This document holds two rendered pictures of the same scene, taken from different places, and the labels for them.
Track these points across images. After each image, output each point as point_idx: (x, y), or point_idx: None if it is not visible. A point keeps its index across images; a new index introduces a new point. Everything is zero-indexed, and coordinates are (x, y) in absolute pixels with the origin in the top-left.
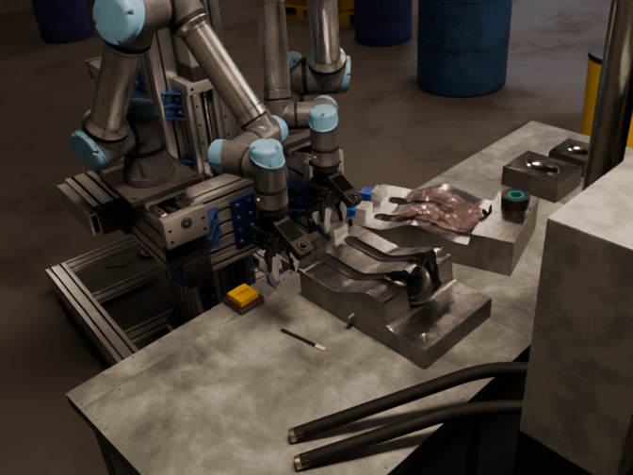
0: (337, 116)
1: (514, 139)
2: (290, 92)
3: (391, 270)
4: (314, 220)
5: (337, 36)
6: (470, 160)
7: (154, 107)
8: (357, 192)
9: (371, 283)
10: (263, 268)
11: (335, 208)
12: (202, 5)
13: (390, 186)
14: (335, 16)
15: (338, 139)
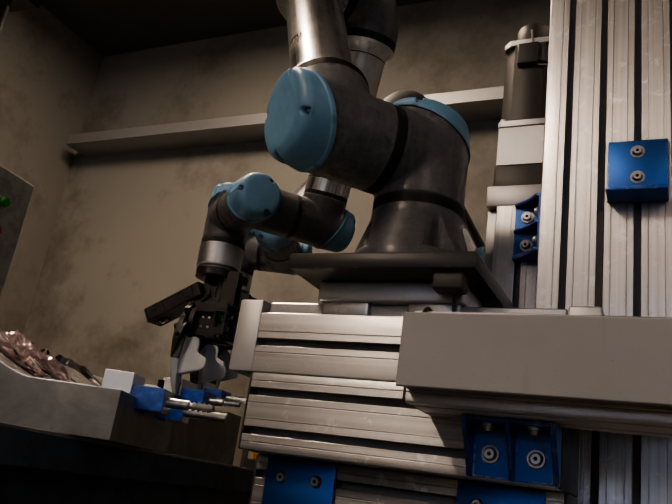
0: (212, 195)
1: None
2: (307, 182)
3: (74, 371)
4: (230, 400)
5: (289, 53)
6: None
7: (477, 252)
8: (154, 304)
9: (98, 379)
10: (231, 375)
11: (192, 363)
12: (507, 81)
13: (96, 386)
14: (287, 28)
15: (204, 230)
